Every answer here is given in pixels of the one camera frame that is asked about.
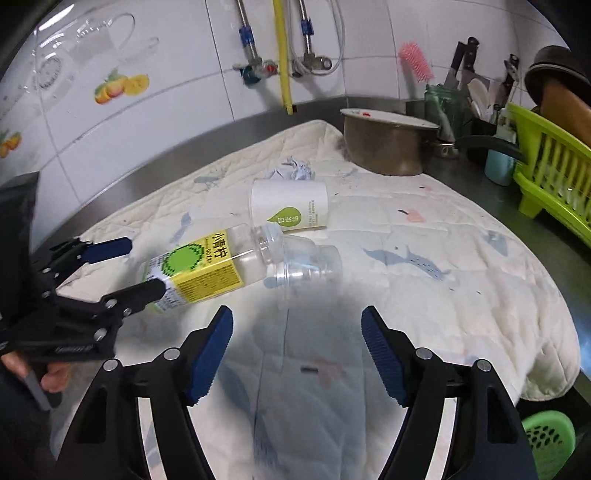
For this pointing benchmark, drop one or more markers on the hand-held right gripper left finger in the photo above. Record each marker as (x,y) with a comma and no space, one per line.
(210,355)

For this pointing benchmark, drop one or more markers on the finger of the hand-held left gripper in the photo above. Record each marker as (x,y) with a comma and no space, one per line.
(108,249)
(138,293)

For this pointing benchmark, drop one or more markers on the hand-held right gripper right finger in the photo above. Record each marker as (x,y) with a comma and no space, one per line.
(383,355)

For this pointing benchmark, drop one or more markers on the clear bottle with yellow label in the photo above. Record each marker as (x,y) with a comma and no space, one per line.
(207,263)

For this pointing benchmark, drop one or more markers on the clear plastic cup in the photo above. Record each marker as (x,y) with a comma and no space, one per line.
(307,267)

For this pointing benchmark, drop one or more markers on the white paper cup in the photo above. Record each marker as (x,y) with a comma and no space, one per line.
(286,198)

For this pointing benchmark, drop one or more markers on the green plastic waste basket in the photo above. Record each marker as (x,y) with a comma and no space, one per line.
(549,438)

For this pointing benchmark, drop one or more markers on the paper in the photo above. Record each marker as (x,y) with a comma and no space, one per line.
(293,168)

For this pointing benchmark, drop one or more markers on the person's left hand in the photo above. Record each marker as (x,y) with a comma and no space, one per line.
(53,378)

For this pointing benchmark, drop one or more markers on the white quilted blanket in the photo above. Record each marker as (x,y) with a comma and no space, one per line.
(438,230)

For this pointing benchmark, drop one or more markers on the metal pot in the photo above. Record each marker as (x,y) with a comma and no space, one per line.
(383,147)

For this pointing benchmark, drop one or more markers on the light blue cup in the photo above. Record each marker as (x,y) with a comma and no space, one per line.
(499,164)

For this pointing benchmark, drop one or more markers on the metal water valve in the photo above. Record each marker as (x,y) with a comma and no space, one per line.
(314,62)
(256,71)

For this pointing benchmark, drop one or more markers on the black utensil holder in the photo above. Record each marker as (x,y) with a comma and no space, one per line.
(480,124)

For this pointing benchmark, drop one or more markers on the green glass jar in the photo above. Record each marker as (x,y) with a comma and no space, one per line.
(443,101)

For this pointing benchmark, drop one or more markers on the green dish rack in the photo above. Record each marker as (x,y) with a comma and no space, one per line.
(554,152)

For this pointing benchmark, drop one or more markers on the white spatula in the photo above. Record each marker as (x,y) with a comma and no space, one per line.
(478,94)

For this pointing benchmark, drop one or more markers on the pink bottle brush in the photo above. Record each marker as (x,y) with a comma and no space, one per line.
(415,60)

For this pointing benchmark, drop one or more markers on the brown bowl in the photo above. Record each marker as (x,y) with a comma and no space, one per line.
(568,110)

